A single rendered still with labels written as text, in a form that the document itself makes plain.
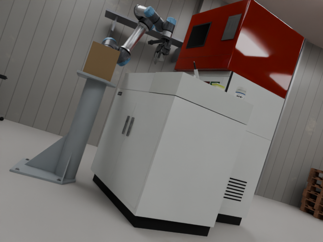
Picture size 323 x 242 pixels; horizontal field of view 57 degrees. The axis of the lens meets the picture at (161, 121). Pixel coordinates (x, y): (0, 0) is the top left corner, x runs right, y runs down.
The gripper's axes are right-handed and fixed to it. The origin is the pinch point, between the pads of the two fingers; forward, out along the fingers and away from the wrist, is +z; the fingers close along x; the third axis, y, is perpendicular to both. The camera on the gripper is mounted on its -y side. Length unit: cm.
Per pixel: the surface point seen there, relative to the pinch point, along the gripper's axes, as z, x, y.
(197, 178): 68, -49, 32
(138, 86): 20.4, 5.7, -4.2
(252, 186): 68, -13, 123
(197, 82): 11, -50, 9
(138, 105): 34.9, -6.3, -4.3
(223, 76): -12, -7, 59
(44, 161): 98, 38, -44
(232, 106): 16, -49, 41
